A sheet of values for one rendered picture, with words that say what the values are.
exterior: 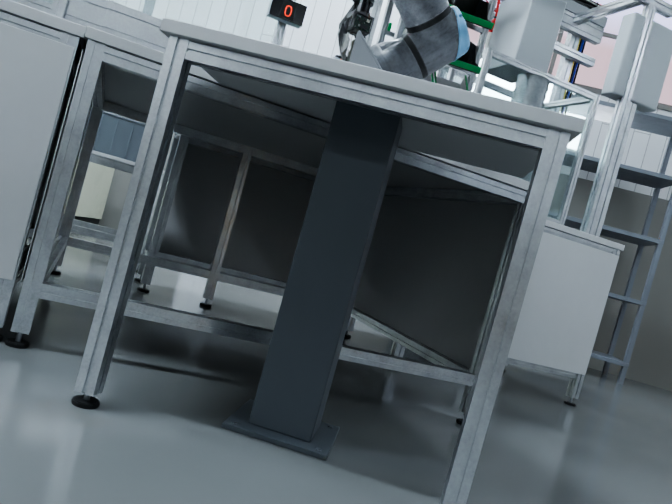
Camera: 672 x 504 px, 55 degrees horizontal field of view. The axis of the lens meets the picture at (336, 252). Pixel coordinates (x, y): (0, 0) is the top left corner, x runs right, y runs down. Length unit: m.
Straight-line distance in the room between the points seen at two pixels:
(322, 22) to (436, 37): 4.78
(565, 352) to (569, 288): 0.32
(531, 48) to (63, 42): 2.27
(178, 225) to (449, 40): 2.30
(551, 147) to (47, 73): 1.26
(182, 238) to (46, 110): 1.88
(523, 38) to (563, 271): 1.15
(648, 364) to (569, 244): 3.10
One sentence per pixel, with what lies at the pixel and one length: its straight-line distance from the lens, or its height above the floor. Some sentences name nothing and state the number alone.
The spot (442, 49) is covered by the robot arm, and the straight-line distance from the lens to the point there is 1.64.
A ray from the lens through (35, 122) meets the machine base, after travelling 1.86.
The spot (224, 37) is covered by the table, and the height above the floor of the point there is 0.85.
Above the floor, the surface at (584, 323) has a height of 0.42.
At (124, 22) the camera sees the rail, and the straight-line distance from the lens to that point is 1.95.
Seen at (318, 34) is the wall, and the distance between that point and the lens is 6.35.
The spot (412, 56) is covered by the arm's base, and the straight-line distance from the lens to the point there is 1.62.
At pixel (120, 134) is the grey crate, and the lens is 3.94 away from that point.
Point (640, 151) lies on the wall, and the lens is 6.32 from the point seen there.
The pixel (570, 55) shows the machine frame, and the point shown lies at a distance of 4.07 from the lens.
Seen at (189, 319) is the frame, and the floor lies 0.17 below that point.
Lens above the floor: 0.50
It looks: 1 degrees down
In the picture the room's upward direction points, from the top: 15 degrees clockwise
